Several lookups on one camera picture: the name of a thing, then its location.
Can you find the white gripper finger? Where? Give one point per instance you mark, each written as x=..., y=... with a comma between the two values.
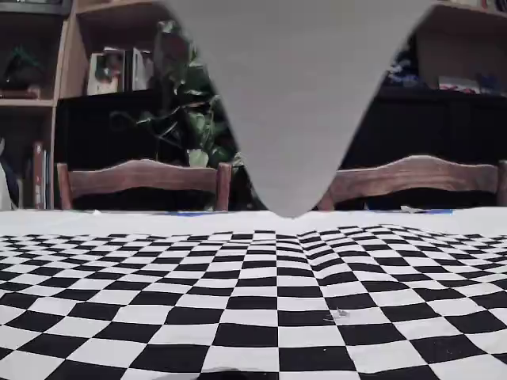
x=293, y=99

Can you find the blue tape strip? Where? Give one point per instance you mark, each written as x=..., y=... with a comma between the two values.
x=196, y=213
x=439, y=212

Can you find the stack of colourful books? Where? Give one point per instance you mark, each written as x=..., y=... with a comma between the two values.
x=471, y=84

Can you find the black white checkered mat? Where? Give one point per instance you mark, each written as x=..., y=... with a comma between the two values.
x=119, y=316

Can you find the white book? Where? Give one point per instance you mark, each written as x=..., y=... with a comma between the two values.
x=142, y=69

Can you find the red book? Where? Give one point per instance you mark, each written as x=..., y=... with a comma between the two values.
x=38, y=178

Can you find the white illustrated box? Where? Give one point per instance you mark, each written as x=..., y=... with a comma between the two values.
x=104, y=73

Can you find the dark green ornament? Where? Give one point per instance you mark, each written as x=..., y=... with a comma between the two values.
x=21, y=71

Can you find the green houseplant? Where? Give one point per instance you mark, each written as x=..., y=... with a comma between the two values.
x=198, y=118

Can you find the wooden bookshelf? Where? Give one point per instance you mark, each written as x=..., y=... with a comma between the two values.
x=67, y=59

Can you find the dark blue patterned object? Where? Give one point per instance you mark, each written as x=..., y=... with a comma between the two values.
x=404, y=67

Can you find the wooden chair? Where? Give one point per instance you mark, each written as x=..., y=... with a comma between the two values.
x=416, y=178
x=138, y=178

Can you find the small white paper scrap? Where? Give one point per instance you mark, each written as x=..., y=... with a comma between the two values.
x=340, y=314

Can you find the crumpled beige tape piece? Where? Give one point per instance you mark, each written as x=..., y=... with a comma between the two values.
x=410, y=209

